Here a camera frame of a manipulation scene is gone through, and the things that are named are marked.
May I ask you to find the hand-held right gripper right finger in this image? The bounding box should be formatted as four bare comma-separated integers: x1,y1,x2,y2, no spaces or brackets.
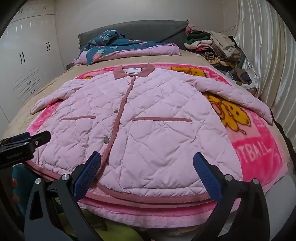
193,152,270,241

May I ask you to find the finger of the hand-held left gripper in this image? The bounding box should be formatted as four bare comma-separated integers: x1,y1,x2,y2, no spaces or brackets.
24,130,51,149
0,132,31,146

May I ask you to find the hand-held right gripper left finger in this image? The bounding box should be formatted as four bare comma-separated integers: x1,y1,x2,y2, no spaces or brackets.
24,151,102,241

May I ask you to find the pink quilted jacket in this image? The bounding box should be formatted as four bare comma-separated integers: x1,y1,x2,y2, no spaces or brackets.
30,64,273,197

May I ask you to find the person's left forearm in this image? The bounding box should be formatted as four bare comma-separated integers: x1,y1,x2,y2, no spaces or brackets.
11,164,31,216

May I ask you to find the pile of mixed clothes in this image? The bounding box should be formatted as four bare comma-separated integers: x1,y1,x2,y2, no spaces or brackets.
184,25,257,91

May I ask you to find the person's left hand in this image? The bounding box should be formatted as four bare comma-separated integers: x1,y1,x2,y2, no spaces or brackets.
10,177,19,205

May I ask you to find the bed with beige sheet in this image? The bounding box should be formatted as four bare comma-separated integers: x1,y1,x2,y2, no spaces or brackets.
0,49,296,193

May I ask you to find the pink printed blanket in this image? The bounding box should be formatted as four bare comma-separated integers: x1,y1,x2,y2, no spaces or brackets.
23,65,289,229

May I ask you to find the white wardrobe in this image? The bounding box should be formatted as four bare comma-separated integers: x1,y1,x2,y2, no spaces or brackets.
0,2,67,121

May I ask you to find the blue floral quilt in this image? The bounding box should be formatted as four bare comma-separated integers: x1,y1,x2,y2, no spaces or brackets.
73,30,181,66

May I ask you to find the white satin curtain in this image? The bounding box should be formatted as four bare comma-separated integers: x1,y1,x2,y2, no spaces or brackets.
232,0,296,130

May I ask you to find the grey headboard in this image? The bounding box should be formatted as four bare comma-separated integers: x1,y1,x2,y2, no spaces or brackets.
78,20,189,52

